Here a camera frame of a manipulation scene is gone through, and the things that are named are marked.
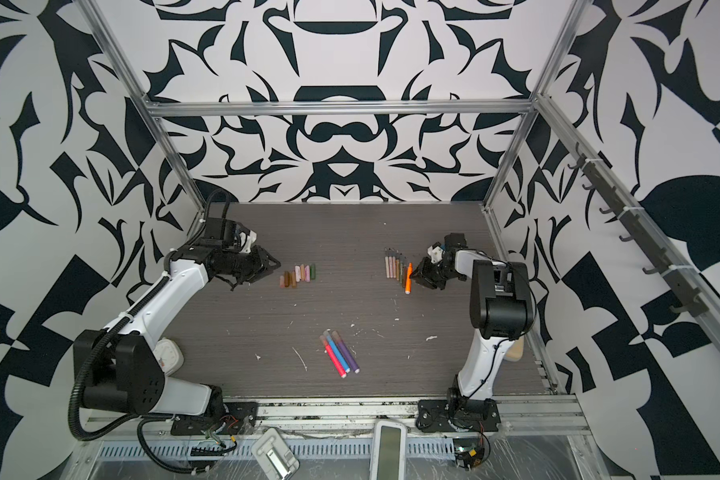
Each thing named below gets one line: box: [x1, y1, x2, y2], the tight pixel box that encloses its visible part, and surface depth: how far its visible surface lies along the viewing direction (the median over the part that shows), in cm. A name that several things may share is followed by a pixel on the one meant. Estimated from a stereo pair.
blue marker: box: [323, 329, 351, 373], surface depth 86 cm
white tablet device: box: [370, 420, 407, 480], surface depth 68 cm
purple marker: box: [331, 330, 361, 374], surface depth 86 cm
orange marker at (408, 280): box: [405, 262, 413, 295], surface depth 101 cm
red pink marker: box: [319, 334, 347, 379], surface depth 86 cm
